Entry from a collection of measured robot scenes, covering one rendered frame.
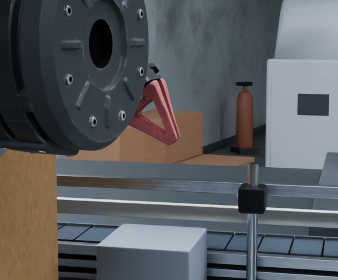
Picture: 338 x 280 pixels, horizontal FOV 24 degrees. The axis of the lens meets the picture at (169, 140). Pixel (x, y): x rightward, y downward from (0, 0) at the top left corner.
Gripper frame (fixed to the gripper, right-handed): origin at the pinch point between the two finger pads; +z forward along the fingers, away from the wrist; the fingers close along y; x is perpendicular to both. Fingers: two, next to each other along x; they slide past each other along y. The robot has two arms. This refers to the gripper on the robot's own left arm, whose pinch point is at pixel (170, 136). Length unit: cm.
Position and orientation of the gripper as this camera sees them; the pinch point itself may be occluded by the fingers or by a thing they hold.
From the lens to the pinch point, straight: 101.3
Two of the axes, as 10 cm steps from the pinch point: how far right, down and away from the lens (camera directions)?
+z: 6.3, 7.7, -0.6
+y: 2.4, -1.2, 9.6
